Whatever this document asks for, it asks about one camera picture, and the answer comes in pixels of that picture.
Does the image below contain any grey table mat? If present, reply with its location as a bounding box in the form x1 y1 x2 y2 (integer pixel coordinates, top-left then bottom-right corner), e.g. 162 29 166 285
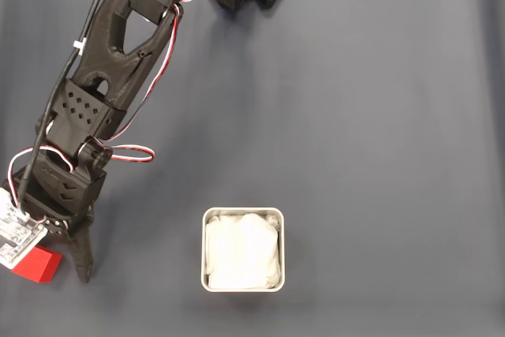
0 0 505 337

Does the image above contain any black camera cable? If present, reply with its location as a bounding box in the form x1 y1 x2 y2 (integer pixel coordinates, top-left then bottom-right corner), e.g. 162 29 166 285
15 0 124 212

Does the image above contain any red white black servo wire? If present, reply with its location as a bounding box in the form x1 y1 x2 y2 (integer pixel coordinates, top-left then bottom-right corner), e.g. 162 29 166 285
94 2 185 164
6 144 77 212

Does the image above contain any white camera circuit board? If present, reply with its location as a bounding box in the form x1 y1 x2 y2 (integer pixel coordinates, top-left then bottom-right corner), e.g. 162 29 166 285
0 189 47 271

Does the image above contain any red cube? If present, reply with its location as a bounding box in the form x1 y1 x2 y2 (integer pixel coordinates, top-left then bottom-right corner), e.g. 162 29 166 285
11 245 64 284

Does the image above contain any white tissue paper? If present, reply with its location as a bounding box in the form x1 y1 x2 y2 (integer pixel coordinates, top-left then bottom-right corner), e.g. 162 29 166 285
205 212 282 290

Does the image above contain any white square box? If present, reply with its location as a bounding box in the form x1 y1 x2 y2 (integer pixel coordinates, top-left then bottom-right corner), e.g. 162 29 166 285
200 206 286 294

